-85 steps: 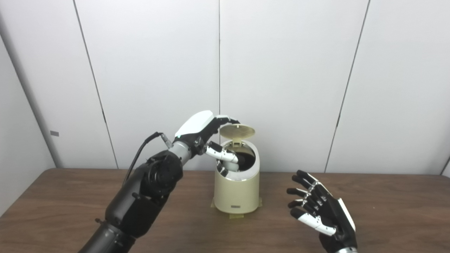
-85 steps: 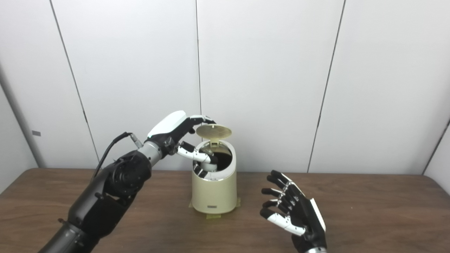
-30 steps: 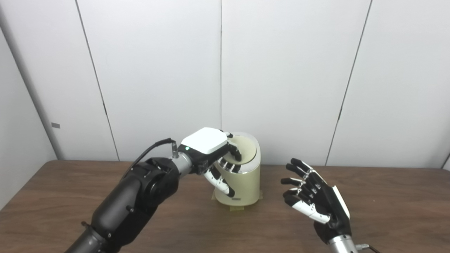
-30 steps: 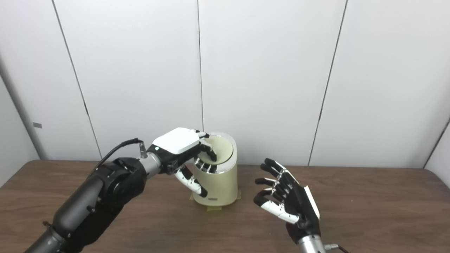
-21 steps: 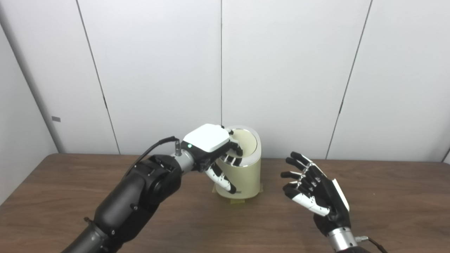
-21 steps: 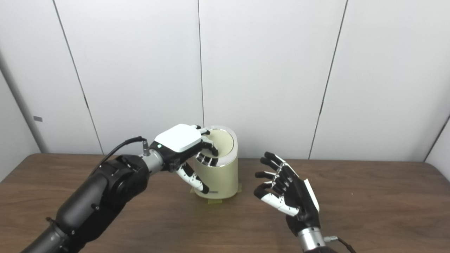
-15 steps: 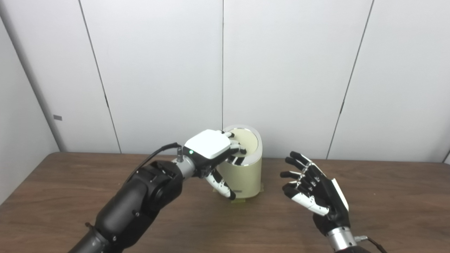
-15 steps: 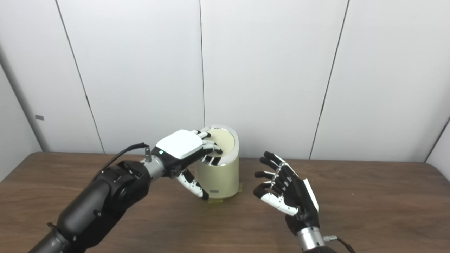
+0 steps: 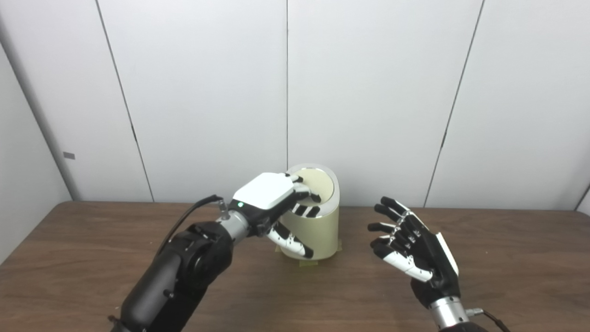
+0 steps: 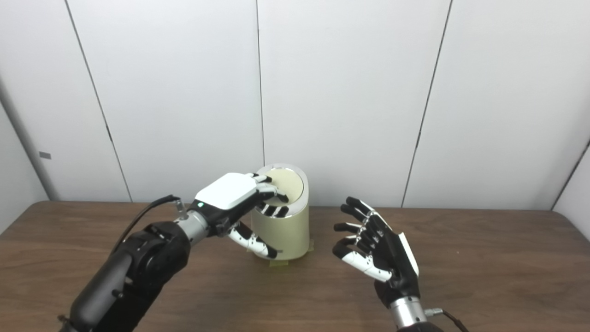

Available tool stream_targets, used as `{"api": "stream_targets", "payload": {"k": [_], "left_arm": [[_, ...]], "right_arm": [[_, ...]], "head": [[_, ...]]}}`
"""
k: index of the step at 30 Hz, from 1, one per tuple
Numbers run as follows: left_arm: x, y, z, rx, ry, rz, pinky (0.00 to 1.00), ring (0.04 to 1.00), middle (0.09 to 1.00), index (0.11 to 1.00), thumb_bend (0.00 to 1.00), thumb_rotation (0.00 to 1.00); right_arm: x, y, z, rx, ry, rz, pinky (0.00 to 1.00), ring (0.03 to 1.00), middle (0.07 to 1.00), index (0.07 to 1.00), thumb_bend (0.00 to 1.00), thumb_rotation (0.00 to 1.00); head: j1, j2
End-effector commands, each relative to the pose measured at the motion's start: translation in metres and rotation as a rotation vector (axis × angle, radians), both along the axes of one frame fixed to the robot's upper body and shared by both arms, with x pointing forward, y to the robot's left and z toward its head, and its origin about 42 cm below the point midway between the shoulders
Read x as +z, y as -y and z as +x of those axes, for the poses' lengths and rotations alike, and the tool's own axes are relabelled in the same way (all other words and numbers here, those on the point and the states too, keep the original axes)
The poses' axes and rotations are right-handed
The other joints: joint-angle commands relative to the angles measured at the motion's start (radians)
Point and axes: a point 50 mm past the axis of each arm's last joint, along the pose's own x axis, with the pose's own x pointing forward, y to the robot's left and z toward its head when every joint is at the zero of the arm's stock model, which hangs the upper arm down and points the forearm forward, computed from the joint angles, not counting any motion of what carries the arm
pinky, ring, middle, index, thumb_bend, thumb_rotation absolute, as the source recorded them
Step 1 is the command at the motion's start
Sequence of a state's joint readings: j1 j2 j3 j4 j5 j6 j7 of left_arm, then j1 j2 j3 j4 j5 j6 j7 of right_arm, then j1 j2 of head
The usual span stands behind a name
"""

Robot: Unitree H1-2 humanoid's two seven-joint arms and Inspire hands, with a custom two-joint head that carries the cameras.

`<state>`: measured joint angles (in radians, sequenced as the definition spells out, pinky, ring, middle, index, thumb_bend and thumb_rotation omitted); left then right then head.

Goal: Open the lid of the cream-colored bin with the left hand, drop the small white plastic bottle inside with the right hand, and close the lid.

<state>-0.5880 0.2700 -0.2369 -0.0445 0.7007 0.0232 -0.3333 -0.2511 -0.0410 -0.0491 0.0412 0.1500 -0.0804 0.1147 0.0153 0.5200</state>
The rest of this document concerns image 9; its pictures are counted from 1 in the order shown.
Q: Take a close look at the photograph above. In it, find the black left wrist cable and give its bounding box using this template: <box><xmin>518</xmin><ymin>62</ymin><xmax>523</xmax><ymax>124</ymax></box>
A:
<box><xmin>154</xmin><ymin>194</ymin><xmax>230</xmax><ymax>259</ymax></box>

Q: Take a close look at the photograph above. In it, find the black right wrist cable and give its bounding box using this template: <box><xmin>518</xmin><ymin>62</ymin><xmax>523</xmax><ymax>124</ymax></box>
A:
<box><xmin>466</xmin><ymin>308</ymin><xmax>512</xmax><ymax>332</ymax></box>

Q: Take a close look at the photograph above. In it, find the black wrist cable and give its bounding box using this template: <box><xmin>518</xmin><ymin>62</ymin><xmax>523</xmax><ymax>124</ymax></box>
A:
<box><xmin>466</xmin><ymin>308</ymin><xmax>512</xmax><ymax>332</ymax></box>
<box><xmin>154</xmin><ymin>194</ymin><xmax>230</xmax><ymax>259</ymax></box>

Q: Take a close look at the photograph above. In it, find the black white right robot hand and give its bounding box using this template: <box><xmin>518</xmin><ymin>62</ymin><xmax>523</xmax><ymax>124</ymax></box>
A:
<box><xmin>367</xmin><ymin>196</ymin><xmax>461</xmax><ymax>308</ymax></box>

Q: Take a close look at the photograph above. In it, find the cream-colored lidded bin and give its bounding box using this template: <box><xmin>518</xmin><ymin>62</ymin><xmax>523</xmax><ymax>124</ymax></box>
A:
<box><xmin>277</xmin><ymin>164</ymin><xmax>341</xmax><ymax>261</ymax></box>

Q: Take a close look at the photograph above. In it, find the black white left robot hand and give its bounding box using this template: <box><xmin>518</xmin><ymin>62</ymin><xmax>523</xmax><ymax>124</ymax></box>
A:
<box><xmin>229</xmin><ymin>172</ymin><xmax>322</xmax><ymax>259</ymax></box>

